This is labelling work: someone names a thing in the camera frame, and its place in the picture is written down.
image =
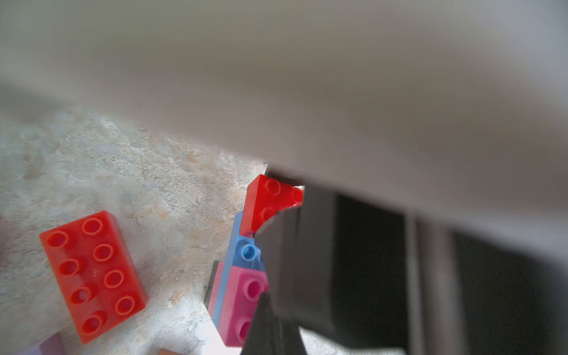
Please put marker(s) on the magenta lego brick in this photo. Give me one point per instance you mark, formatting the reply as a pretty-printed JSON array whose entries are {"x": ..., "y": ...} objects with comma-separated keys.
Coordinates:
[{"x": 239, "y": 296}]

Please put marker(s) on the small red lego brick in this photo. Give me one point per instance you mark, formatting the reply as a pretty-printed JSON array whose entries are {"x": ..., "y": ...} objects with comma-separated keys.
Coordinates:
[{"x": 264, "y": 198}]

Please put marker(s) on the pink and black lego brick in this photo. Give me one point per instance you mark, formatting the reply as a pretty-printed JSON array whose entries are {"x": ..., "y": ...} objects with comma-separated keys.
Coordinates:
[{"x": 213, "y": 286}]

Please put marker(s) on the lilac lego brick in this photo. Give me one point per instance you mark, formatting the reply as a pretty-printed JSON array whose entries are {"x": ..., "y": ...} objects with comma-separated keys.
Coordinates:
[{"x": 50, "y": 346}]

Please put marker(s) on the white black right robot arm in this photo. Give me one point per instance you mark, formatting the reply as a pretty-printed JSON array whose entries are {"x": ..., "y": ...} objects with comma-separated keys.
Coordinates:
[{"x": 453, "y": 113}]

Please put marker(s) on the small blue lego brick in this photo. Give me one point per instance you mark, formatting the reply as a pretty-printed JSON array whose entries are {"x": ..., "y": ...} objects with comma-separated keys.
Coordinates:
[{"x": 242, "y": 252}]

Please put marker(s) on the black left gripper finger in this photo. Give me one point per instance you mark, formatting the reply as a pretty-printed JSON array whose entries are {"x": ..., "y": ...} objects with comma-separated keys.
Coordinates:
[{"x": 268, "y": 334}]

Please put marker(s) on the long red lego brick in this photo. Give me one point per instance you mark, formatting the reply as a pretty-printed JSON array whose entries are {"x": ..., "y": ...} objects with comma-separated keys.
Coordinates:
[{"x": 95, "y": 273}]

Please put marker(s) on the orange lego brick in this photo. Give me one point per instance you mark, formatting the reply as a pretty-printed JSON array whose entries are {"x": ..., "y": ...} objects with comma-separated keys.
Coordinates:
[{"x": 164, "y": 351}]

